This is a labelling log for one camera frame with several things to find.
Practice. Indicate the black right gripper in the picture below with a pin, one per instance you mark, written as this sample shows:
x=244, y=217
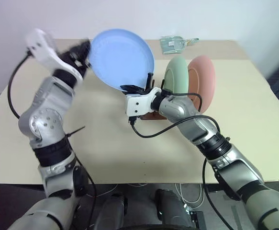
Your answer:
x=134, y=89

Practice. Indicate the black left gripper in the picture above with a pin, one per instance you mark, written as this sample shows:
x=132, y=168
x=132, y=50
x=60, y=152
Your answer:
x=71, y=56

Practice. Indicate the blue plate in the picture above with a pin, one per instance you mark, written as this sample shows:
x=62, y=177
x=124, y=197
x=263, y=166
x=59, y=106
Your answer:
x=122, y=57

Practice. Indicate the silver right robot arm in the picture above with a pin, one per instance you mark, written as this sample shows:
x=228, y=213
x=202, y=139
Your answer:
x=192, y=119

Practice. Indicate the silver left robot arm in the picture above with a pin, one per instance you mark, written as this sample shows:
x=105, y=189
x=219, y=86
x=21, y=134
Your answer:
x=46, y=119

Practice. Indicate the wooden dish rack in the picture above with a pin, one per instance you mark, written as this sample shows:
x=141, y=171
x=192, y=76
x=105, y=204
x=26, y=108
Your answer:
x=153, y=116

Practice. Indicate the green plate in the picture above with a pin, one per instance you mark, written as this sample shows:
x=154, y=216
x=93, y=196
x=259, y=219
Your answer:
x=177, y=76

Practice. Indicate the clear plastic bag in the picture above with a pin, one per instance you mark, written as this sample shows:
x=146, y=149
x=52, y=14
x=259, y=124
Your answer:
x=174, y=44

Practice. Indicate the pink plate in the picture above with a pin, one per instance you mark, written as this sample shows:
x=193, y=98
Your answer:
x=202, y=81

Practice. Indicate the black zip tie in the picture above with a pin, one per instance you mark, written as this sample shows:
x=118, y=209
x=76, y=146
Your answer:
x=75, y=131

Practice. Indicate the dark rounded shape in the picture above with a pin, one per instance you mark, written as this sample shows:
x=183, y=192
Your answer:
x=114, y=210
x=170, y=208

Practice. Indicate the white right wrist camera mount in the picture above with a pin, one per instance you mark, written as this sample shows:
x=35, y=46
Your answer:
x=139, y=104

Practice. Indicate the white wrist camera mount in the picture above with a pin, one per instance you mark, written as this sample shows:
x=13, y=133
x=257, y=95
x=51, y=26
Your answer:
x=139, y=104
x=46, y=54

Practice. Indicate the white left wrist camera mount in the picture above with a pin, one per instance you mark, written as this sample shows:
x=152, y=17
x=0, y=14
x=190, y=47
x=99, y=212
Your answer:
x=46, y=54

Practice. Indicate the black box with bracket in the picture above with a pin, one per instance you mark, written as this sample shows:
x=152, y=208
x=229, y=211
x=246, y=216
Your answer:
x=197, y=220

